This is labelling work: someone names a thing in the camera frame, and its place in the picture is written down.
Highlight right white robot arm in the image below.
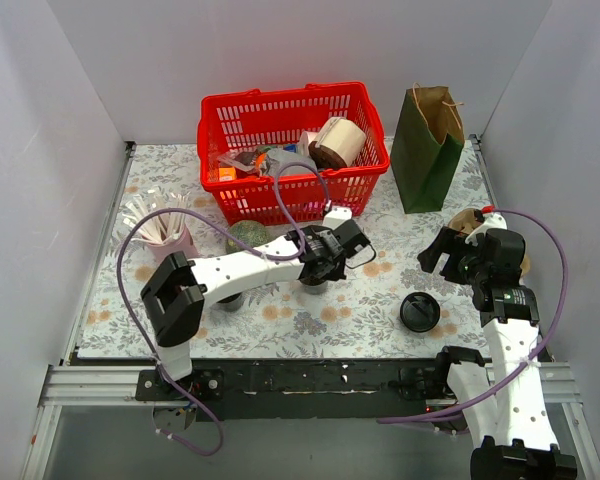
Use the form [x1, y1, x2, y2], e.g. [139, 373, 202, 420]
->
[418, 226, 578, 479]

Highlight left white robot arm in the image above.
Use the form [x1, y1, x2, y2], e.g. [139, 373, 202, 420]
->
[141, 219, 371, 400]

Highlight brown cardboard cup carrier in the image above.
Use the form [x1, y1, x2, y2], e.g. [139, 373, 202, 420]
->
[447, 208, 531, 277]

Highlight stack of black lids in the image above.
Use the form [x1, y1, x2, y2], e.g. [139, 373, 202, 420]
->
[399, 292, 441, 333]

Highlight green round melon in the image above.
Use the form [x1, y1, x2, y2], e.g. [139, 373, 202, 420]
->
[228, 220, 271, 248]

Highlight floral table mat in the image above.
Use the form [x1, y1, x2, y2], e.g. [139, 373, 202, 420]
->
[77, 141, 490, 361]

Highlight grey plastic pouch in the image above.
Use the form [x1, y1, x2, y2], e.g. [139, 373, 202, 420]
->
[263, 148, 317, 177]

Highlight beige and brown roll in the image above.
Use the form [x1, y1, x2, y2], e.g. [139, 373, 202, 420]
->
[308, 117, 367, 170]

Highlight pink small roll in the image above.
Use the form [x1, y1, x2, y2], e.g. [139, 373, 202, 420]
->
[297, 131, 318, 157]

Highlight orange small box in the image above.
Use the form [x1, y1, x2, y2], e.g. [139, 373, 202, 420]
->
[218, 167, 237, 182]

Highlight green paper bag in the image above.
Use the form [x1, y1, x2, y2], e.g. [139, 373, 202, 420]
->
[390, 83, 465, 214]

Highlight red plastic shopping basket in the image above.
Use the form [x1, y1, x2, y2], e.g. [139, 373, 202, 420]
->
[197, 82, 389, 225]

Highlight pink cup of straws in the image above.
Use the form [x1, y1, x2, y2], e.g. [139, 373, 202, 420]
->
[123, 187, 198, 263]

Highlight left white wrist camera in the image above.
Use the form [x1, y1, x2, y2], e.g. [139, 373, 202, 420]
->
[322, 203, 353, 230]

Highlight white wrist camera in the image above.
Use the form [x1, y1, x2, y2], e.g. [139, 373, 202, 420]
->
[465, 206, 508, 246]
[322, 203, 353, 230]

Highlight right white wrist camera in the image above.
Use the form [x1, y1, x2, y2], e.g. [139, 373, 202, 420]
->
[465, 206, 508, 246]

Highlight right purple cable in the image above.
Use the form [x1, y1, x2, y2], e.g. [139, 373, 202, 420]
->
[377, 208, 570, 426]

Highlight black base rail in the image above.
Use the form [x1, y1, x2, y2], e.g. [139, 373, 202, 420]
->
[135, 359, 456, 420]

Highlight aluminium frame rail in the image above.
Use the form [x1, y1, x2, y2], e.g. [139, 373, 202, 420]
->
[39, 366, 148, 407]

